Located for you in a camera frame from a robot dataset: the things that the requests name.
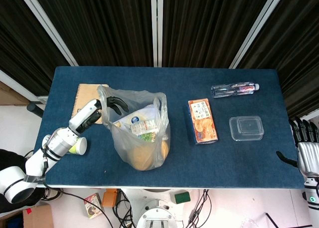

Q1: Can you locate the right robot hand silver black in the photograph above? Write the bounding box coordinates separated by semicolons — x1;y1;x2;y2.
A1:
276;117;319;176

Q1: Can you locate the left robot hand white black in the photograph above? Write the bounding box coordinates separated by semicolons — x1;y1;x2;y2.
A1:
68;96;130;137

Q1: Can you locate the translucent plastic shopping bag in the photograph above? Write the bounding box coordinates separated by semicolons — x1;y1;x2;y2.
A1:
96;85;172;171

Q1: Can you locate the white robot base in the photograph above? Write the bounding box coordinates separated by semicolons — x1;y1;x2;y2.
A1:
136;188;185;228

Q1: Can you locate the brown spiral notebook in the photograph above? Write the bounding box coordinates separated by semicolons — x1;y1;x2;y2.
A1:
70;83;110;125

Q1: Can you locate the white paper cup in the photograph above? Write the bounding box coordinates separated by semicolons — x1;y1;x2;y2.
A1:
67;136;88;156

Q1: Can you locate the white round lid blue logo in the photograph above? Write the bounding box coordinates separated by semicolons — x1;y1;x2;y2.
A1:
123;111;152;129

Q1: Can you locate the white labelled food packet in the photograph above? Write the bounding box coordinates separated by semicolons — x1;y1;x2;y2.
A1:
129;120;157;136

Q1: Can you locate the clear plastic food container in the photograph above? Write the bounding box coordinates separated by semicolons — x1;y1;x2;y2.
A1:
228;115;265;142

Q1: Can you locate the green food packet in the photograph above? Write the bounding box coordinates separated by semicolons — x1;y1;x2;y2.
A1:
138;132;158;143

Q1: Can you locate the large yellow bread bun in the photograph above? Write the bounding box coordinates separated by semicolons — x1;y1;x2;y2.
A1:
119;140;157;171

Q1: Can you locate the small yellow bread bun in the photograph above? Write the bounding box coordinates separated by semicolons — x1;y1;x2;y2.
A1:
159;138;171;162

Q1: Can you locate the black pleated curtain panel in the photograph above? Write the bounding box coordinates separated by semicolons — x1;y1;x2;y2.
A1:
238;0;319;120
161;0;275;69
32;0;154;67
0;0;72;97

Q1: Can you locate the small printed carton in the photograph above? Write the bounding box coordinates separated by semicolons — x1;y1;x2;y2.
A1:
83;193;104;219

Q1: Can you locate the clear plastic water bottle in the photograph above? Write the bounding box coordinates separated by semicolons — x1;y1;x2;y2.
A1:
211;82;261;98

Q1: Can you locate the blue table cloth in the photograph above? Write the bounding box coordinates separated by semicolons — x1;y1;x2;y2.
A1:
36;65;306;189

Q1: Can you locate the orange blue snack box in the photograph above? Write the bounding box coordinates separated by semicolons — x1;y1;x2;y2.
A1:
187;99;219;146

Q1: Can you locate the brown cardboard box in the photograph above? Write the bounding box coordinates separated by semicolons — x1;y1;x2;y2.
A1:
21;203;54;228

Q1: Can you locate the green block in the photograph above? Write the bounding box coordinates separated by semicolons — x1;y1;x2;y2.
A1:
174;191;191;205

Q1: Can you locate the dark grey cylindrical object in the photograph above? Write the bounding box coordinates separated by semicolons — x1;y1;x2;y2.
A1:
26;103;45;118

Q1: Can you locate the white frame post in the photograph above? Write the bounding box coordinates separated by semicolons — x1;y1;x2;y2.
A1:
150;0;164;68
228;0;288;69
16;0;79;67

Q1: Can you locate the black cable bundle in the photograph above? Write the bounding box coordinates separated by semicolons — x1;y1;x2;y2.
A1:
188;188;214;228

